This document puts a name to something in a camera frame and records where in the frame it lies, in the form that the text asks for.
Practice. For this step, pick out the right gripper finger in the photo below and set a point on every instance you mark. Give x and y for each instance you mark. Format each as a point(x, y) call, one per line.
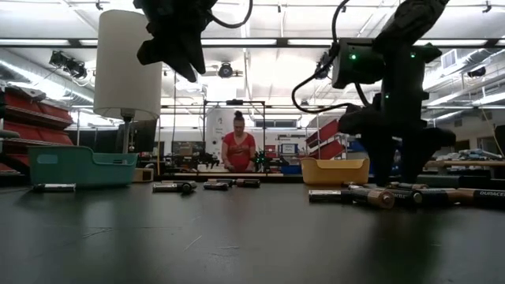
point(412, 169)
point(383, 169)

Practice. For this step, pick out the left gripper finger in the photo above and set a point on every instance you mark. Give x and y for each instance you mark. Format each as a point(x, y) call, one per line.
point(199, 59)
point(185, 65)

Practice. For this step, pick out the dark grey battery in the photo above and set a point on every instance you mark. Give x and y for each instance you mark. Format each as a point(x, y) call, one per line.
point(327, 196)

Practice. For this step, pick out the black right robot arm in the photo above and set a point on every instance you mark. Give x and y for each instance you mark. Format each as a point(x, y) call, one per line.
point(410, 19)

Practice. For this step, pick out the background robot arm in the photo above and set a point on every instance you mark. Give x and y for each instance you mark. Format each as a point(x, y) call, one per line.
point(260, 159)
point(205, 159)

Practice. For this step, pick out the row of blue bins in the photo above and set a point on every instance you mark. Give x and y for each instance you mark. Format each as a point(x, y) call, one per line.
point(355, 146)

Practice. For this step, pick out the yellow plastic bin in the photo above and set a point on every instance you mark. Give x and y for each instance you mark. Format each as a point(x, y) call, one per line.
point(335, 173)

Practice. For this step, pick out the wooden background table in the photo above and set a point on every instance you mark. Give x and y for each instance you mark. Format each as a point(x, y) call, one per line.
point(473, 163)

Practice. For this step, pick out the table lamp white shade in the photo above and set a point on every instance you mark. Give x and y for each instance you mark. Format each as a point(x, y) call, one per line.
point(118, 71)

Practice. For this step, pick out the grey blue tube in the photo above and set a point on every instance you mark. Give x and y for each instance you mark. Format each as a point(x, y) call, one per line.
point(479, 154)

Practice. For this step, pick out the tilted red bin rack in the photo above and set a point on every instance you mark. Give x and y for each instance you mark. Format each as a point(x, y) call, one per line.
point(323, 134)

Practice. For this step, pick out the white cylindrical tank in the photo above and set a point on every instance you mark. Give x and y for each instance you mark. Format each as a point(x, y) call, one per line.
point(217, 130)

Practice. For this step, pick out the ceiling air vent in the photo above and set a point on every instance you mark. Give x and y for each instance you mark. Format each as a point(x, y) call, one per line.
point(450, 59)

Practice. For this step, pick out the dark background monitor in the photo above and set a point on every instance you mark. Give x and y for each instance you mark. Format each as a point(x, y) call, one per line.
point(142, 136)

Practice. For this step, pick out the blue storage bin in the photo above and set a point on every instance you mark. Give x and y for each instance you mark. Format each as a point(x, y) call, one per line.
point(291, 169)

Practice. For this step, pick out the person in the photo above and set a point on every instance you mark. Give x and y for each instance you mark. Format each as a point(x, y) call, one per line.
point(238, 150)

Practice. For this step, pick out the teal plastic bin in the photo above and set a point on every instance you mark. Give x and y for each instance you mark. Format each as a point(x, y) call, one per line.
point(79, 169)

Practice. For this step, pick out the red bin shelf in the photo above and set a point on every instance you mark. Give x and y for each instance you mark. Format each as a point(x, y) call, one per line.
point(31, 106)

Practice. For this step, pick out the black ceiling camera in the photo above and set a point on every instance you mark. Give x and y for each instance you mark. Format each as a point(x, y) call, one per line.
point(476, 72)
point(324, 67)
point(67, 63)
point(225, 70)

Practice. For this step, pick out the black background station frame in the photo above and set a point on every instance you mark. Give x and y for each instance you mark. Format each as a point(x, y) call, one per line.
point(234, 102)

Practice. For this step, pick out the white wall sign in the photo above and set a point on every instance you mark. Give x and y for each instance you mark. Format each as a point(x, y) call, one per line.
point(289, 148)

